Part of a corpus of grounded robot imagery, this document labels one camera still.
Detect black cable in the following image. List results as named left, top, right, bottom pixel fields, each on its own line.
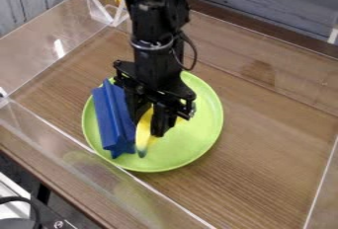
left=0, top=196, right=44, bottom=229

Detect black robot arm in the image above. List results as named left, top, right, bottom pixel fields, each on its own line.
left=113, top=0, right=196, bottom=137

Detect yellow toy banana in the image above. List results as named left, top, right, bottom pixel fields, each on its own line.
left=135, top=107, right=186, bottom=159

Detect blue plastic block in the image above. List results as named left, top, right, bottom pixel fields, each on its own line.
left=92, top=79, right=136, bottom=159

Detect clear acrylic tray walls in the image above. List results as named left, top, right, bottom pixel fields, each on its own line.
left=0, top=0, right=338, bottom=229

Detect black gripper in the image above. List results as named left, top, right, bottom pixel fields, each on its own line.
left=112, top=60, right=196, bottom=137

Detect black device with knob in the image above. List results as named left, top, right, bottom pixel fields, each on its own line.
left=28, top=196, right=80, bottom=229

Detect green round plate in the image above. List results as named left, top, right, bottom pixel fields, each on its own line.
left=81, top=72, right=223, bottom=173

